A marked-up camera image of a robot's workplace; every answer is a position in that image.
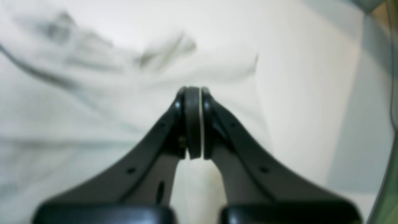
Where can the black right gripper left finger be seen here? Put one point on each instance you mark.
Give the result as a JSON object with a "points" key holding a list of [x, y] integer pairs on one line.
{"points": [[137, 189]]}

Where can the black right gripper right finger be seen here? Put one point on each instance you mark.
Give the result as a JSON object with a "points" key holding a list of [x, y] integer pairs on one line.
{"points": [[259, 189]]}

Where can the beige t-shirt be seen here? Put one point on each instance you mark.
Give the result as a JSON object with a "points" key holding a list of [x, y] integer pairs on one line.
{"points": [[73, 103]]}

